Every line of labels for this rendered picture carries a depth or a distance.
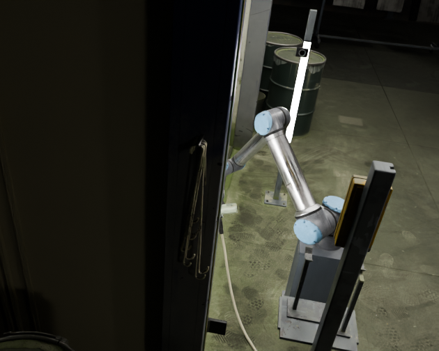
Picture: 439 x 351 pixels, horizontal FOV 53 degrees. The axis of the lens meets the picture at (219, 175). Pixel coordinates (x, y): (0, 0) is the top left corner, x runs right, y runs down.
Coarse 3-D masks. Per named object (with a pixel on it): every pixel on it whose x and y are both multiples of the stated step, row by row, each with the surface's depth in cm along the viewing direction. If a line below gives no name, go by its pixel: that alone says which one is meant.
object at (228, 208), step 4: (224, 204) 255; (228, 204) 252; (232, 204) 253; (236, 204) 254; (224, 208) 252; (228, 208) 252; (232, 208) 251; (236, 208) 252; (224, 212) 253; (228, 212) 253; (232, 212) 254; (236, 212) 253; (220, 220) 258; (220, 224) 260; (220, 228) 262; (220, 232) 264
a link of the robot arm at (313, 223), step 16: (272, 112) 228; (256, 128) 231; (272, 128) 226; (272, 144) 228; (288, 144) 228; (288, 160) 226; (288, 176) 227; (304, 176) 230; (288, 192) 231; (304, 192) 226; (304, 208) 227; (320, 208) 227; (304, 224) 224; (320, 224) 224; (304, 240) 229; (320, 240) 227
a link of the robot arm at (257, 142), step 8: (288, 112) 235; (288, 120) 235; (256, 136) 256; (248, 144) 264; (256, 144) 258; (264, 144) 258; (240, 152) 271; (248, 152) 266; (256, 152) 265; (232, 160) 279; (240, 160) 273; (248, 160) 274; (240, 168) 282
